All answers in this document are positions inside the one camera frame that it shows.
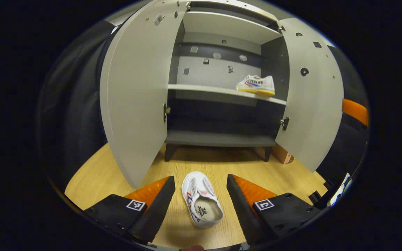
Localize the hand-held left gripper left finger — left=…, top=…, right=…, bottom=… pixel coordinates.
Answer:
left=83, top=176, right=176, bottom=244

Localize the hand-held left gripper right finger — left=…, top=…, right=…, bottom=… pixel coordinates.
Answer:
left=226, top=174, right=322, bottom=246

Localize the white shoe cabinet door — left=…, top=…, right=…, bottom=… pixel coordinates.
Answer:
left=275, top=17, right=344, bottom=173
left=100, top=0, right=190, bottom=189

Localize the white canvas shoe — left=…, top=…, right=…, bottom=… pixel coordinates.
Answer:
left=181, top=171, right=224, bottom=229
left=236, top=74, right=276, bottom=97

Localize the small brown box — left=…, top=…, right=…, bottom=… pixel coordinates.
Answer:
left=272, top=145, right=295, bottom=165

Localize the black backdrop cloth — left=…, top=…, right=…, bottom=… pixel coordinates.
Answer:
left=37, top=17, right=369, bottom=203

